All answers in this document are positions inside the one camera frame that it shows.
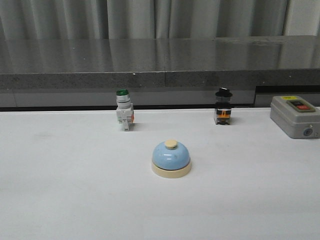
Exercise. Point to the grey on-off switch box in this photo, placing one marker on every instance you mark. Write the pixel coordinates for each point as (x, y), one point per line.
(295, 116)

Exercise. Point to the green pushbutton switch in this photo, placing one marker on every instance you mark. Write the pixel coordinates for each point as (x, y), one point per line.
(125, 109)

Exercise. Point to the black rotary selector switch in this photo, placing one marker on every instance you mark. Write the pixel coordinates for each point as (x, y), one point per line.
(223, 109)

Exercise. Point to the grey curtain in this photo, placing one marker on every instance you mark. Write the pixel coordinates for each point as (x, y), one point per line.
(156, 19)

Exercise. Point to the blue desk bell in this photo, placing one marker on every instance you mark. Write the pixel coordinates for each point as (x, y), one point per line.
(171, 159)

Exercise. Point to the grey granite counter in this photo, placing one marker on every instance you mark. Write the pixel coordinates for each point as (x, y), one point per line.
(168, 73)

